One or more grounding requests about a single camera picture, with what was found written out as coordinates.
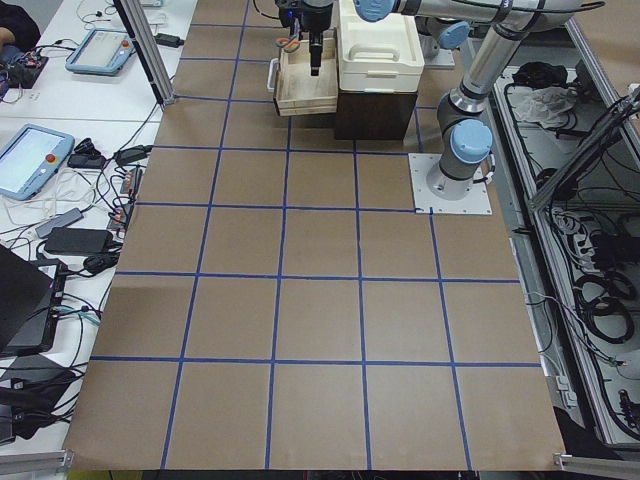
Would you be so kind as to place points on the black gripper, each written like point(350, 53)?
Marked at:
point(315, 20)

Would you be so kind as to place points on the grey orange scissors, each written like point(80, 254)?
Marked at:
point(292, 42)

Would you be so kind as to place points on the light wooden drawer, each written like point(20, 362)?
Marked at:
point(297, 92)

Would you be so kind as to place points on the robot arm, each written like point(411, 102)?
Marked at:
point(467, 140)

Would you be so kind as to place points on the white plastic tray box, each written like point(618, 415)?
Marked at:
point(380, 57)

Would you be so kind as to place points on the dark brown wooden cabinet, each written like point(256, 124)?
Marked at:
point(373, 116)

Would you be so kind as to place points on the blue teach pendant far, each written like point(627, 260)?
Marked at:
point(103, 52)

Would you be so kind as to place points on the blue teach pendant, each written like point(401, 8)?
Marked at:
point(103, 52)
point(30, 159)

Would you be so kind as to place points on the crumpled white cloth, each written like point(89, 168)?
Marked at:
point(548, 107)

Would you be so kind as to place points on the grey usb hub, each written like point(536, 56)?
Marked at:
point(60, 221)

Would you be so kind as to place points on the blue teach pendant near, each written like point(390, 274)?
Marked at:
point(30, 159)

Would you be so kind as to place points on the black power brick left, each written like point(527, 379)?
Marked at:
point(77, 241)

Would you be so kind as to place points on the black laptop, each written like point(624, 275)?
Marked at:
point(31, 292)

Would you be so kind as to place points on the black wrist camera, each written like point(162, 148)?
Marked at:
point(289, 11)

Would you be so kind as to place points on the aluminium frame post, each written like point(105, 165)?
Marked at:
point(136, 24)

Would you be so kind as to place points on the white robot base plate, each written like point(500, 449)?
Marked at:
point(435, 193)

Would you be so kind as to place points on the aluminium rail frame right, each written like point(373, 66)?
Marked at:
point(579, 194)

